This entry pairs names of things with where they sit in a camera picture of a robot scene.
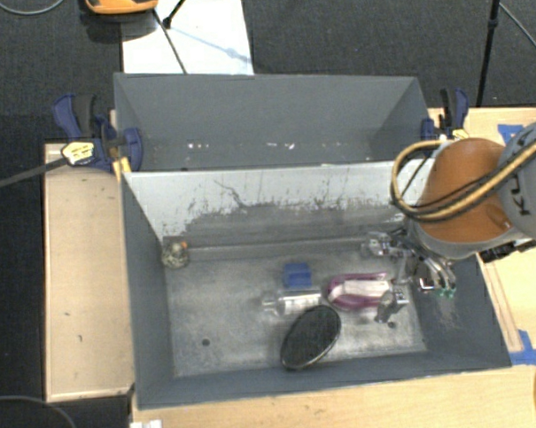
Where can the black oval disc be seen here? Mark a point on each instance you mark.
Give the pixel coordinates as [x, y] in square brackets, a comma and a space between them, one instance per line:
[311, 337]

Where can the blue sponge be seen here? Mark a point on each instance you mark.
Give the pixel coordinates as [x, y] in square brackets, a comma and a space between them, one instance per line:
[296, 275]

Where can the small grey toy animal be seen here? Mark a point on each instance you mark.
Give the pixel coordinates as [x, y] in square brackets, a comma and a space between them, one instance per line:
[174, 255]

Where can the pale wood board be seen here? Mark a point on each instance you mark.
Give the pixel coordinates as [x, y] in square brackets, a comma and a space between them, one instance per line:
[85, 283]

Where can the clear plastic bottle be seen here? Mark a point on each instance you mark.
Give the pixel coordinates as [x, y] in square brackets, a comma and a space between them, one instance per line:
[292, 303]

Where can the black cylinder on white bracket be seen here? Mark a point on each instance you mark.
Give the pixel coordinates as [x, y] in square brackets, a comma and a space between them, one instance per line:
[496, 253]

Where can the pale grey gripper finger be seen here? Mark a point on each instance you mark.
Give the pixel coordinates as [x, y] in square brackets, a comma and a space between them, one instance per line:
[389, 304]
[381, 246]

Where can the grey metal bin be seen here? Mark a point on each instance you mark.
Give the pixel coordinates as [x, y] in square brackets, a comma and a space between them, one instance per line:
[236, 299]

